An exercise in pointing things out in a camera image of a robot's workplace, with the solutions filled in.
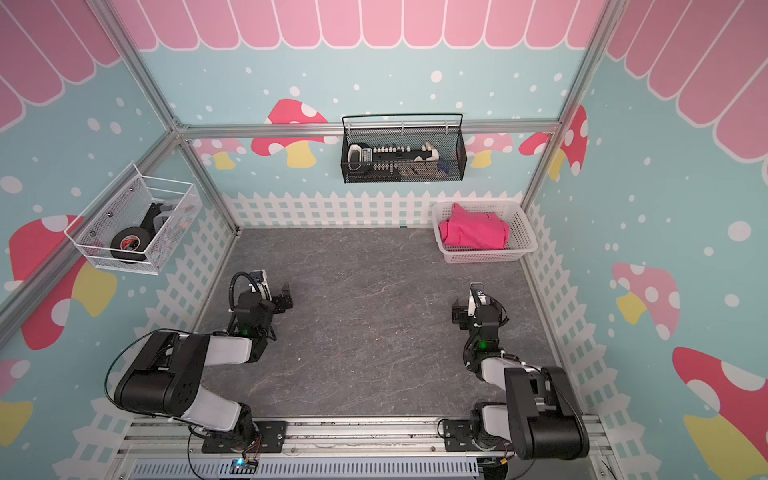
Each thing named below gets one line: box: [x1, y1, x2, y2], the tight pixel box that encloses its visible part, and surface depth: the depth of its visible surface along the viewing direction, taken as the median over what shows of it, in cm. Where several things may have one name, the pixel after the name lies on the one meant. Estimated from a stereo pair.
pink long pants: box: [439, 203, 510, 250], surface depth 111 cm
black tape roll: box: [110, 227, 151, 263], surface depth 70 cm
